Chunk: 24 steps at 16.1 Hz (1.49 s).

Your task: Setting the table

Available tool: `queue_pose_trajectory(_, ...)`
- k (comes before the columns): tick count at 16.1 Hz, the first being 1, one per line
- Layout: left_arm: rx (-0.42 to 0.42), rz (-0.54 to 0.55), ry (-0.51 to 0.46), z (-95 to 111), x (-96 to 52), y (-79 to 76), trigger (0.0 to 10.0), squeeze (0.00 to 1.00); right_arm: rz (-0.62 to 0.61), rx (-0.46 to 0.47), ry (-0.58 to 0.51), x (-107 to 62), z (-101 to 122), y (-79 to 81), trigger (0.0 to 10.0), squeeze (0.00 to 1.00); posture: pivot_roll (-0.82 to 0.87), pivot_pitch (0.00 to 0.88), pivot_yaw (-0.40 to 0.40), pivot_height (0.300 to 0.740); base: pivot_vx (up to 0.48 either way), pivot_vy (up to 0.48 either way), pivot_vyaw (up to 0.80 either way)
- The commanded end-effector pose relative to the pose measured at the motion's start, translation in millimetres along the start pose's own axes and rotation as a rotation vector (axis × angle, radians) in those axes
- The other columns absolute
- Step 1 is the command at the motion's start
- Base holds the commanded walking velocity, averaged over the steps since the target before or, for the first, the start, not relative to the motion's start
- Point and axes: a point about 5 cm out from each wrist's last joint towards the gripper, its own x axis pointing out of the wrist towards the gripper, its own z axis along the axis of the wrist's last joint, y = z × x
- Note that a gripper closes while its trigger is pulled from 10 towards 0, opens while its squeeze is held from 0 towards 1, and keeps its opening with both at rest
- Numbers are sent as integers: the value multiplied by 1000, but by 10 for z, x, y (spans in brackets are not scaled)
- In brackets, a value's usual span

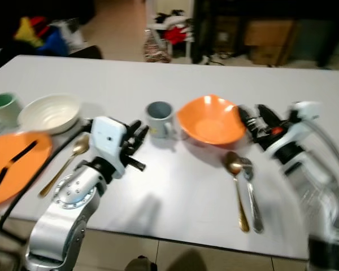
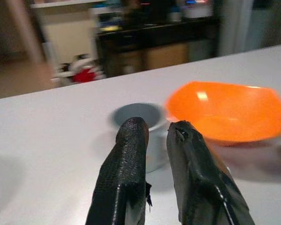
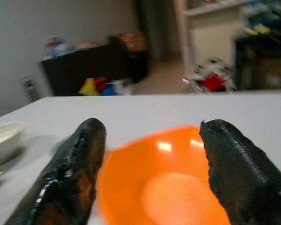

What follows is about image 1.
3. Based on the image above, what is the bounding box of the red plush toy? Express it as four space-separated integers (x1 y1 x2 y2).
28 15 49 36

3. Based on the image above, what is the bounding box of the blue plush toy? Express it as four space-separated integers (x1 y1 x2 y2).
36 28 69 57

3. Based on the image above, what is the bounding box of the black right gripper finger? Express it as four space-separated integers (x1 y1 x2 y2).
238 106 260 142
257 104 282 129

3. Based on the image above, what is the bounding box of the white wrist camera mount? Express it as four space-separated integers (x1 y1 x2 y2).
90 115 128 179
268 101 323 156

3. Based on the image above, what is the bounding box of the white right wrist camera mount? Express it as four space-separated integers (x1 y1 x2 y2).
268 101 323 156

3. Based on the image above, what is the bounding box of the small cardboard box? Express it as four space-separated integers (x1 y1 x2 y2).
214 16 241 55

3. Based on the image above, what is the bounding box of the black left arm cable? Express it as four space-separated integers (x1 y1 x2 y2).
0 125 94 252

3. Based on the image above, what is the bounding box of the patterned basket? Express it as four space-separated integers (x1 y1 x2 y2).
144 30 172 63

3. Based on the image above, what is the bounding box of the black shelf unit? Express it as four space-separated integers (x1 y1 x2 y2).
191 0 339 67

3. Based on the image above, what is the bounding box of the red cloth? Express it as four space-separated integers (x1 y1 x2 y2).
163 25 191 46

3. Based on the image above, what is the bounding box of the orange plate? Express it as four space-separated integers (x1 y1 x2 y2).
0 132 54 209

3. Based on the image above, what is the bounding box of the green mug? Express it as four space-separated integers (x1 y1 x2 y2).
0 92 21 128

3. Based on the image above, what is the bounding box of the gold metal spoon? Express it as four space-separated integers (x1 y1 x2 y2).
38 134 92 199
224 151 251 233

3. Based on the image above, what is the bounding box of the grey mug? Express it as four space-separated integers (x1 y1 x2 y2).
145 101 176 139

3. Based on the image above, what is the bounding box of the silver metal spoon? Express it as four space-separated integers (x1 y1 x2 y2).
241 157 265 234

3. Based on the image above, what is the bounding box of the yellow plush toy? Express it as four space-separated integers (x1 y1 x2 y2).
14 16 44 49

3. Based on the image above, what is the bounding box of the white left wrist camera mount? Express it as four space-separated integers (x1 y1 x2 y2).
90 115 128 179

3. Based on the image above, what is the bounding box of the white rack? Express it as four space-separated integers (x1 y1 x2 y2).
144 0 196 63

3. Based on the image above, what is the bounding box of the white ceramic bowl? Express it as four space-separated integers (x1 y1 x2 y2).
18 93 82 136

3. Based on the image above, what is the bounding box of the large cardboard box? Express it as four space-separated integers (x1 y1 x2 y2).
244 19 299 66

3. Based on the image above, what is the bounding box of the orange bowl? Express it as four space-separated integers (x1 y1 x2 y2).
176 94 247 146

